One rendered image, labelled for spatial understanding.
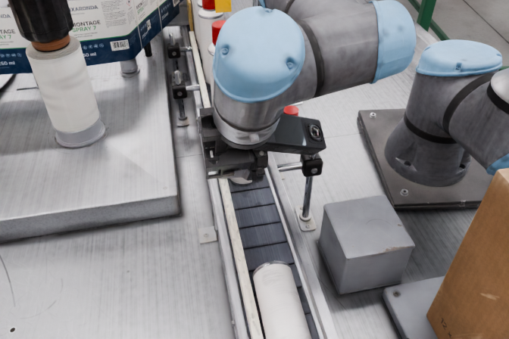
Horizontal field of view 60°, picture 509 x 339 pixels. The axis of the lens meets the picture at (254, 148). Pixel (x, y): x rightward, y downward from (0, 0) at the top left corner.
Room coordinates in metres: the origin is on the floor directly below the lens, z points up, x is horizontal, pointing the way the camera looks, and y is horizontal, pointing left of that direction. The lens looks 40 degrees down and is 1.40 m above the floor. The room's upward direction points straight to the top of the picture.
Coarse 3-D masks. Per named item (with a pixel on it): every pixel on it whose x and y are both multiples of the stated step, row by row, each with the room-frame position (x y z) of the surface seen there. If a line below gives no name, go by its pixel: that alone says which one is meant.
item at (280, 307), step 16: (256, 272) 0.33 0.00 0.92; (272, 272) 0.32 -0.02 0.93; (288, 272) 0.32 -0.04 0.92; (256, 288) 0.31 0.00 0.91; (272, 288) 0.30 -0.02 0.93; (288, 288) 0.30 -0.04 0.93; (272, 304) 0.28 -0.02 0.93; (288, 304) 0.28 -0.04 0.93; (272, 320) 0.26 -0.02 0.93; (288, 320) 0.26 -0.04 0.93; (304, 320) 0.26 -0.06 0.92; (272, 336) 0.24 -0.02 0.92; (288, 336) 0.24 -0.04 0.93; (304, 336) 0.24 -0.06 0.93
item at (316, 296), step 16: (272, 160) 0.49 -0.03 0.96; (272, 176) 0.46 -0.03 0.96; (288, 208) 0.40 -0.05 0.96; (288, 224) 0.37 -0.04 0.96; (304, 256) 0.32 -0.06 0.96; (304, 272) 0.30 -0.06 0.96; (320, 288) 0.28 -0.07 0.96; (320, 304) 0.26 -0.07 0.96; (320, 320) 0.24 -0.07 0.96; (336, 336) 0.22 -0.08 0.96
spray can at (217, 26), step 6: (216, 24) 0.70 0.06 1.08; (222, 24) 0.70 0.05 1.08; (216, 30) 0.69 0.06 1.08; (216, 36) 0.69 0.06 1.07; (216, 42) 0.69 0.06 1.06; (210, 48) 0.69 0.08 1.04; (210, 54) 0.69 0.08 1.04; (210, 60) 0.69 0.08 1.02; (210, 66) 0.69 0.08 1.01; (210, 72) 0.69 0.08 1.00; (210, 78) 0.69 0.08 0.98
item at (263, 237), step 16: (208, 96) 0.79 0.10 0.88; (240, 192) 0.51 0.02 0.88; (256, 192) 0.51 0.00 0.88; (240, 208) 0.47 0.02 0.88; (256, 208) 0.47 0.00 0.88; (272, 208) 0.47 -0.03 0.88; (240, 224) 0.44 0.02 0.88; (256, 224) 0.44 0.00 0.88; (272, 224) 0.44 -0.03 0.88; (256, 240) 0.41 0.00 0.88; (272, 240) 0.41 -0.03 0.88; (256, 256) 0.38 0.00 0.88; (272, 256) 0.38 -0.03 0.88; (288, 256) 0.38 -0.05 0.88; (240, 288) 0.33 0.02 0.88; (256, 304) 0.30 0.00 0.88; (304, 304) 0.30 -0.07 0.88
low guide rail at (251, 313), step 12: (192, 36) 1.00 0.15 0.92; (192, 48) 0.94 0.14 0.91; (204, 84) 0.78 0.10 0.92; (204, 96) 0.74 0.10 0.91; (228, 192) 0.47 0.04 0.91; (228, 204) 0.45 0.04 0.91; (228, 216) 0.42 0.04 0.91; (240, 240) 0.38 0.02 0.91; (240, 252) 0.36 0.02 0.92; (240, 264) 0.34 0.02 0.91; (240, 276) 0.32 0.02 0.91; (252, 300) 0.29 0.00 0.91; (252, 312) 0.27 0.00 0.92; (252, 324) 0.26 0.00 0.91; (252, 336) 0.25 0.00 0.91
